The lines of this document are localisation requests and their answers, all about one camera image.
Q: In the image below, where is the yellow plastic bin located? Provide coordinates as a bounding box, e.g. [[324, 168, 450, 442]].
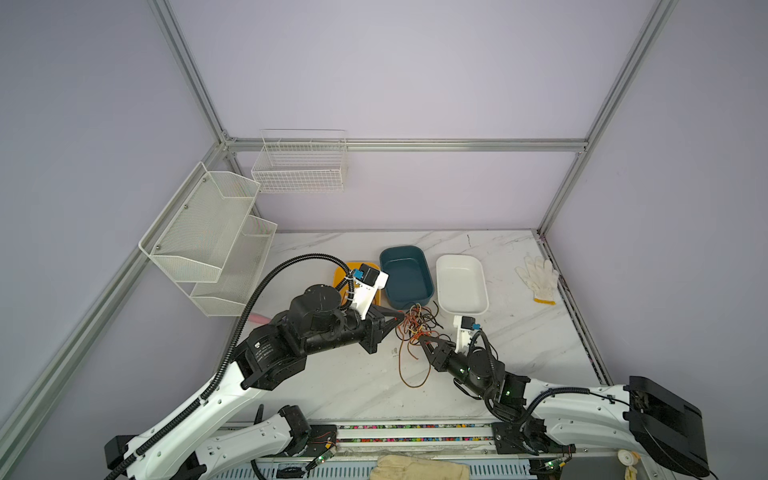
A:
[[332, 260, 383, 301]]

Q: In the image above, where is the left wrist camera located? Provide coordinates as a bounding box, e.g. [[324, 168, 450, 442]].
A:
[[348, 263, 389, 320]]

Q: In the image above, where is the white mesh shelf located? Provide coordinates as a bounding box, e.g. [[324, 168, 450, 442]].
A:
[[138, 163, 260, 283], [190, 215, 278, 317]]

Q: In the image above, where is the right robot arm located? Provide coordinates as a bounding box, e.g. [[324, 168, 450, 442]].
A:
[[418, 333, 711, 478]]

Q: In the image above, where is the lower white mesh shelf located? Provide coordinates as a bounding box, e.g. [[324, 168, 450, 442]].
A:
[[190, 215, 278, 317]]

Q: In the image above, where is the upper white mesh shelf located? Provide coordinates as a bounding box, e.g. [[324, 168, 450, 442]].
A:
[[138, 163, 260, 283]]

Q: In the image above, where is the white tape roll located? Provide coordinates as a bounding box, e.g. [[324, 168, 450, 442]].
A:
[[617, 449, 640, 468]]

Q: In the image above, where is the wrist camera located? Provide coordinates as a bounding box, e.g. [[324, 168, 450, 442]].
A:
[[348, 263, 389, 320], [453, 315, 480, 353]]

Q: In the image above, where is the pink plastic object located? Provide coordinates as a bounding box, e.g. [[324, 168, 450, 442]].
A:
[[248, 313, 271, 326]]

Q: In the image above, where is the teal plastic bin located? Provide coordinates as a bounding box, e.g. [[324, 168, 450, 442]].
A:
[[379, 245, 435, 310]]

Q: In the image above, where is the white plastic bin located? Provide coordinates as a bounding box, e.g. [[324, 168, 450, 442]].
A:
[[436, 254, 489, 316]]

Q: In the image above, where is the cable bundle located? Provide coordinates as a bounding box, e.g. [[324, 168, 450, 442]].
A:
[[392, 301, 445, 389]]

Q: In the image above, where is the white work glove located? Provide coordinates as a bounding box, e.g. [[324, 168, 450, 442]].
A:
[[515, 256, 559, 305]]

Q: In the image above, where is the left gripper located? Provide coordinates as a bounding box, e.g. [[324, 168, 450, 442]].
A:
[[303, 302, 403, 357]]

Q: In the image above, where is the white wire basket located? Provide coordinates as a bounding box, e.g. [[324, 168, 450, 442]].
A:
[[251, 129, 348, 193]]

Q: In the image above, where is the beige cloth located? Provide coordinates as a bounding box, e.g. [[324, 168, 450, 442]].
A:
[[370, 455, 470, 480]]

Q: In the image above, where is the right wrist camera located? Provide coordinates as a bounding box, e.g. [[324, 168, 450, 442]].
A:
[[453, 315, 480, 353]]

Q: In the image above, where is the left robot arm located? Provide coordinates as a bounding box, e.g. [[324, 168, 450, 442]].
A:
[[105, 253, 404, 479]]

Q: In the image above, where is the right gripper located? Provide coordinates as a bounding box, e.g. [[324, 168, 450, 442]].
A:
[[417, 335, 490, 400]]

